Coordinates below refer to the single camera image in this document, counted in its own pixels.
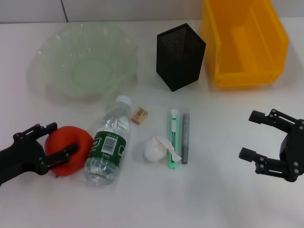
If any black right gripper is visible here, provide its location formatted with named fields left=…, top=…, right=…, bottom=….
left=238, top=108, right=304, bottom=183

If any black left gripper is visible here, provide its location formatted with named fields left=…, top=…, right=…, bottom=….
left=0, top=122, right=79, bottom=188

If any red-orange soft orange fruit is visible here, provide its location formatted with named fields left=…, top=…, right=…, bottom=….
left=44, top=126, right=94, bottom=178

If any clear green-label water bottle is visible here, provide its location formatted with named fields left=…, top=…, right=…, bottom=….
left=83, top=95, right=133, bottom=188

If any grey glitter pen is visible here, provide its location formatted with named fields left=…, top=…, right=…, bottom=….
left=180, top=108, right=191, bottom=165

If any green utility knife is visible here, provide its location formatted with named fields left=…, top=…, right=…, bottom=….
left=166, top=108, right=179, bottom=170

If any white paper ball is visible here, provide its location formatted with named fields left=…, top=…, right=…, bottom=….
left=142, top=135, right=182, bottom=163

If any green translucent glass fruit plate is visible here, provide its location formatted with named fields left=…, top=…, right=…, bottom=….
left=27, top=22, right=140, bottom=104

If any tan rectangular eraser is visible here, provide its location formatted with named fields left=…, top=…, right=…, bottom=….
left=130, top=107, right=150, bottom=124

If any black mesh pen holder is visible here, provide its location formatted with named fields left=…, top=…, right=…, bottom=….
left=156, top=23, right=207, bottom=93

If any yellow plastic storage bin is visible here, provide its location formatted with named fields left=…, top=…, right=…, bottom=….
left=199, top=0, right=290, bottom=89

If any thin black wall cable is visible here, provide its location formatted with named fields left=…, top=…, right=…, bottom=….
left=62, top=0, right=69, bottom=22

